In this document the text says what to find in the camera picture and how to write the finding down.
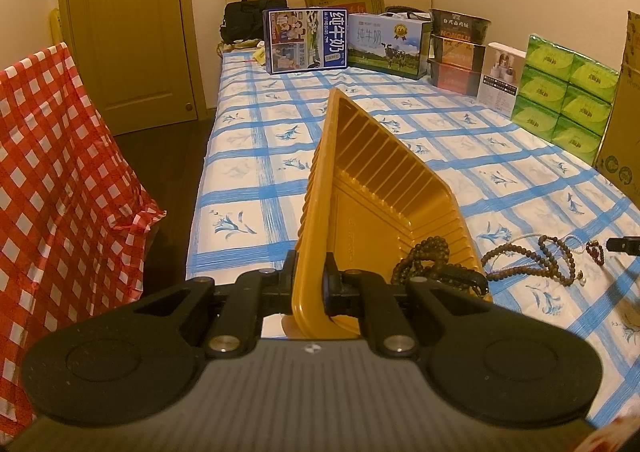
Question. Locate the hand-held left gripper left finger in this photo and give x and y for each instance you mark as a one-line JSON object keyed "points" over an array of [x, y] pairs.
{"points": [[285, 282]]}

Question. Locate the black bag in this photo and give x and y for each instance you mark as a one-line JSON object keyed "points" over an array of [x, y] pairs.
{"points": [[245, 19]]}

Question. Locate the blue milk carton box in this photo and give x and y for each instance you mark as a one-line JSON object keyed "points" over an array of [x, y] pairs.
{"points": [[305, 39]]}

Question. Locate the wooden door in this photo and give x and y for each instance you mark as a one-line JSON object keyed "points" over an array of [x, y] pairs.
{"points": [[130, 56]]}

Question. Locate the stack of green tissue packs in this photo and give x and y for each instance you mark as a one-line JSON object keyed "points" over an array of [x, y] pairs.
{"points": [[565, 96]]}

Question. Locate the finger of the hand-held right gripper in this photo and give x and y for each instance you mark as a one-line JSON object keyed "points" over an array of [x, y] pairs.
{"points": [[625, 247]]}

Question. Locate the red checked cloth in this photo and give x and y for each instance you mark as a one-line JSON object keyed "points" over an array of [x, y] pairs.
{"points": [[50, 182]]}

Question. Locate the green milk carton box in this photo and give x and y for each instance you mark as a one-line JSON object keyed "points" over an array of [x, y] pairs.
{"points": [[385, 44]]}

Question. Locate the golden plastic tray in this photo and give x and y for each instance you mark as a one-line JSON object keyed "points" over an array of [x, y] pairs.
{"points": [[350, 182]]}

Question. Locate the orange label noodle bowl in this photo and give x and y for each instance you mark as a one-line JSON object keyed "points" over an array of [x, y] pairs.
{"points": [[457, 51]]}

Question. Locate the white printed box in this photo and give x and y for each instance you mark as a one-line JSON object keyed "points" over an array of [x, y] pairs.
{"points": [[500, 81]]}

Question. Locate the red label noodle bowl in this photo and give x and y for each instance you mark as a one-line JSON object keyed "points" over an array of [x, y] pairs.
{"points": [[455, 76]]}

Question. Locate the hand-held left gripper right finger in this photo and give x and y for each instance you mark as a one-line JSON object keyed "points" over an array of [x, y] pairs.
{"points": [[332, 289]]}

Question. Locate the large cardboard box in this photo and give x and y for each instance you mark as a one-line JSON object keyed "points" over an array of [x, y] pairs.
{"points": [[625, 106]]}

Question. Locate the blue checked floral bedsheet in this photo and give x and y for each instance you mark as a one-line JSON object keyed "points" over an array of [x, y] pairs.
{"points": [[280, 192]]}

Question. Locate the black noodle bowl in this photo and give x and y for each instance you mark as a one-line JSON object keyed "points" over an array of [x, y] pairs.
{"points": [[460, 24]]}

